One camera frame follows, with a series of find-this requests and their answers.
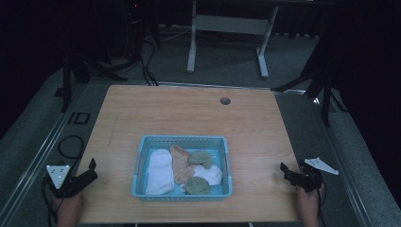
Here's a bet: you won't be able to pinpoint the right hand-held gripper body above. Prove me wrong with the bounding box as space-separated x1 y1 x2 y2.
295 157 340 194

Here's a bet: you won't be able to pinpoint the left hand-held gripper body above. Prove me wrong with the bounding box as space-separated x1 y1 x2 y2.
43 164 84 200

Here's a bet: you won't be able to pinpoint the person's left hand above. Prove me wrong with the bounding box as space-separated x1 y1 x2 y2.
51 191 85 227

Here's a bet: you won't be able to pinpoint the person's right hand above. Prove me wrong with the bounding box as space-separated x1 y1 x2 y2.
295 183 326 227

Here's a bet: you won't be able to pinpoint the light blue plastic basket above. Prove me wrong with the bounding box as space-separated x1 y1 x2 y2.
131 134 234 202

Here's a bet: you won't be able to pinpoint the long white sock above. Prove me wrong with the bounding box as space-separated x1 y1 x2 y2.
144 148 176 196

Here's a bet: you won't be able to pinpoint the short white sock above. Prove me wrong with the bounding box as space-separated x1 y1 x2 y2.
179 164 223 193

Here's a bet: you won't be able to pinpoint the black metal stand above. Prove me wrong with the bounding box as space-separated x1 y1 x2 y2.
53 44 129 114
271 37 348 128

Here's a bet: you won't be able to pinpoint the green sock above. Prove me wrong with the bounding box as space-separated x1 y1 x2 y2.
183 176 212 196
187 150 215 170

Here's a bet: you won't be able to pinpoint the beige sock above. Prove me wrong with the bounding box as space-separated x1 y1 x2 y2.
169 144 197 185

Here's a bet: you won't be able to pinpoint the left hand-held gripper cable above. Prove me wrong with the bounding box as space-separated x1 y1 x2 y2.
41 178 59 227

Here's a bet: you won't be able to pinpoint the hand-held gripper cable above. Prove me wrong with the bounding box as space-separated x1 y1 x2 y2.
316 182 328 227
41 178 59 227

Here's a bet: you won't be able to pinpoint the right hand-held gripper cable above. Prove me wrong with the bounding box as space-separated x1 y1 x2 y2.
316 182 328 227

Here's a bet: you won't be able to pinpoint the black looped floor cable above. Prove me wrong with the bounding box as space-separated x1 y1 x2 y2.
57 134 85 160

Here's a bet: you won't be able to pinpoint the black floor cables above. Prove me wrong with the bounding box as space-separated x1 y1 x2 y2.
137 39 160 87

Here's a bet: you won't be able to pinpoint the white metal desk frame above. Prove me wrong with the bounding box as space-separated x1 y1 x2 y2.
186 0 280 79

